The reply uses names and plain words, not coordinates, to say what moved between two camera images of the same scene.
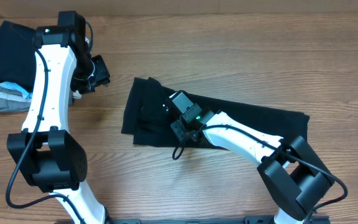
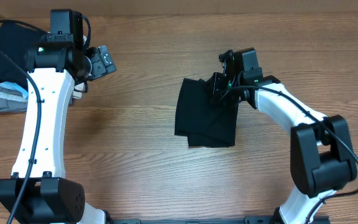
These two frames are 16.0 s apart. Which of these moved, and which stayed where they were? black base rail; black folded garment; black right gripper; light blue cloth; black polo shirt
Moved: black polo shirt; black right gripper
Stayed: black base rail; black folded garment; light blue cloth
